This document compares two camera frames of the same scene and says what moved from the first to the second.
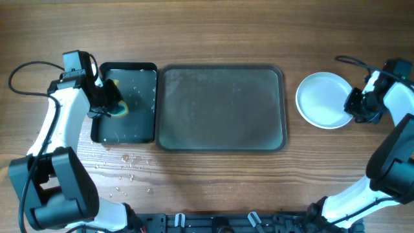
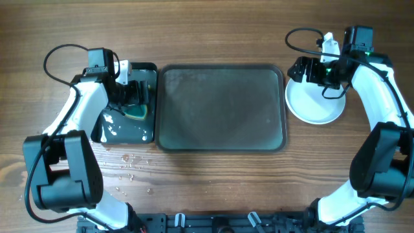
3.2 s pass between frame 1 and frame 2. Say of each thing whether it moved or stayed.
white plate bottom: moved
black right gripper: moved
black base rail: stayed
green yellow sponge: moved
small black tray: stayed
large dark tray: stayed
